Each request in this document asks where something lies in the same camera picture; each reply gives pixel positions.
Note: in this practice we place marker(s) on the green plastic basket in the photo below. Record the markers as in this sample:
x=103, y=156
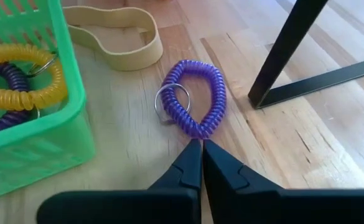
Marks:
x=29, y=161

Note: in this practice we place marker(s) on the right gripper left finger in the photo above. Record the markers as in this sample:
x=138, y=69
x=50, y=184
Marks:
x=138, y=205

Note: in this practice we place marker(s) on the tan rubber band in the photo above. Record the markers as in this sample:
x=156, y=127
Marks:
x=132, y=60

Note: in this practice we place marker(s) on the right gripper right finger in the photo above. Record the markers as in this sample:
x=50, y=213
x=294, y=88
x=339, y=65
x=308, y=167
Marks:
x=262, y=205

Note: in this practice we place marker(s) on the yellow coil wristband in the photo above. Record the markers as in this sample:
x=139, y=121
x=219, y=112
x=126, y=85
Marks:
x=13, y=99

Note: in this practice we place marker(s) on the purple coil wristband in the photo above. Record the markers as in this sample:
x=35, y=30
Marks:
x=214, y=93
x=12, y=77

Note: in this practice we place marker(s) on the wooden shelf riser black frame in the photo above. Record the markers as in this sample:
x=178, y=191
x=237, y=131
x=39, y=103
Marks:
x=281, y=53

